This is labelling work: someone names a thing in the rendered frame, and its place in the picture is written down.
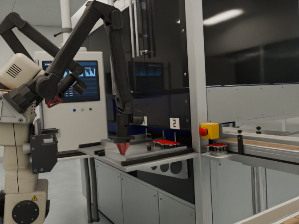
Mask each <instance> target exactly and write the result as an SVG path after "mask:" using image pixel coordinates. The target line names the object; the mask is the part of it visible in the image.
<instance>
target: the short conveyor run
mask: <svg viewBox="0 0 299 224"><path fill-rule="evenodd" d="M256 129H257V130H258V131H256V133H246V132H242V130H241V129H238V130H237V131H238V132H233V131H229V133H224V132H223V136H224V137H229V138H228V139H223V140H216V141H215V143H223V144H227V152H228V153H233V154H237V158H235V159H231V161H236V162H240V163H244V164H250V165H254V166H259V167H263V168H268V169H273V170H277V171H282V172H287V173H291V174H296V175H299V138H297V137H288V136H274V135H265V134H261V131H259V130H260V129H261V127H260V126H257V127H256Z"/></svg>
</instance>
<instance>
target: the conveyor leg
mask: <svg viewBox="0 0 299 224"><path fill-rule="evenodd" d="M242 164H243V165H247V166H251V186H252V208H253V215H255V214H257V213H260V212H262V211H264V201H263V168H262V167H259V166H254V165H250V164H244V163H242Z"/></svg>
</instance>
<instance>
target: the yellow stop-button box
mask: <svg viewBox="0 0 299 224"><path fill-rule="evenodd" d="M201 128H206V129H207V135H206V136H201V138H204V139H210V140H212V139H217V138H222V123H215V122H209V123H203V124H201Z"/></svg>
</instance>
